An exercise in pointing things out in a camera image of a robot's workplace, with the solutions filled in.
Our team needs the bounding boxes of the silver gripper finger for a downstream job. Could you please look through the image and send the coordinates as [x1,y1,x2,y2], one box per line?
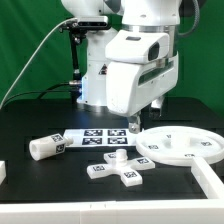
[149,96,164,119]
[128,114,141,133]

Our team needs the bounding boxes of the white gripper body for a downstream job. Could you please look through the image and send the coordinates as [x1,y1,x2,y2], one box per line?
[106,55,179,117]

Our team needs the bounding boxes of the white round table top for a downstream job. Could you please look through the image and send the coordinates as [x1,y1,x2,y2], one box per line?
[136,126,224,166]

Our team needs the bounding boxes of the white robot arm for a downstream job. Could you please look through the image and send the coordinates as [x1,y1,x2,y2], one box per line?
[60,0,200,133]

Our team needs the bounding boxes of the white marker sheet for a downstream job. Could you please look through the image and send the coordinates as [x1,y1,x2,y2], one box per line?
[64,129,137,147]

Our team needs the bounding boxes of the white L-shaped fence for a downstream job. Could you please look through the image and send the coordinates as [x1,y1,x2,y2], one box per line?
[0,157,224,224]

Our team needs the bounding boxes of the white block at left edge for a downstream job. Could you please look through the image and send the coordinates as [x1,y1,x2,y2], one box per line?
[0,161,6,185]

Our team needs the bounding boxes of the black camera on stand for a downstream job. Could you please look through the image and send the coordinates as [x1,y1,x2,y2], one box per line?
[59,16,111,100]

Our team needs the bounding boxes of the black cable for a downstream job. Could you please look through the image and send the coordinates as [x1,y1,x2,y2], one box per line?
[0,82,83,107]

